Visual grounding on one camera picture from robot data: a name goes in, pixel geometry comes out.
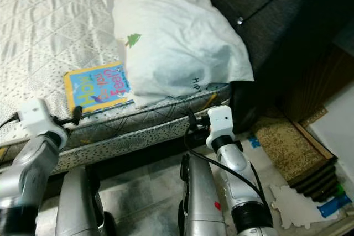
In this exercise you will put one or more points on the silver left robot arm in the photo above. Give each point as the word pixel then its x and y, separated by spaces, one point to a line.
pixel 27 175

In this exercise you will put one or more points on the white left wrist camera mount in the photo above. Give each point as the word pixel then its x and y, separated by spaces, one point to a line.
pixel 36 115

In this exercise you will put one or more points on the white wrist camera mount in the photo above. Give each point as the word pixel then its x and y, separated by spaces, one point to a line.
pixel 36 115
pixel 221 120

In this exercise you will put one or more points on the white pillow with green tree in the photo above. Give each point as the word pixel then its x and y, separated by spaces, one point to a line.
pixel 177 37

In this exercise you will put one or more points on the blue tape piece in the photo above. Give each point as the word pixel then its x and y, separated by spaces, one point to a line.
pixel 334 206

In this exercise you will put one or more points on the silver right robot leg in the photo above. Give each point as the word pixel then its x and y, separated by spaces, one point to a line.
pixel 199 192

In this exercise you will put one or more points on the brown woven floor mat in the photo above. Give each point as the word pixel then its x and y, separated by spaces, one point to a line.
pixel 287 147

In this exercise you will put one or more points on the silver left robot leg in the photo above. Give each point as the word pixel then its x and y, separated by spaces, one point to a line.
pixel 83 203

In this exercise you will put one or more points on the silver robot leg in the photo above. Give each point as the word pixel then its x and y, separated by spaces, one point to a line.
pixel 83 203
pixel 199 192

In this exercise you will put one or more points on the white paper sheet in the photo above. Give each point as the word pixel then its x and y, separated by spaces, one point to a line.
pixel 296 208

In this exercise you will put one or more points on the white quilted mattress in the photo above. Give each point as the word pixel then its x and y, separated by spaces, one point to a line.
pixel 44 26

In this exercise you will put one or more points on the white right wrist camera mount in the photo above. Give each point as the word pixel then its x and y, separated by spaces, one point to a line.
pixel 221 120

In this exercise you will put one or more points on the brown wooden furniture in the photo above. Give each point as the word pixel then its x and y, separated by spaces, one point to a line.
pixel 310 98

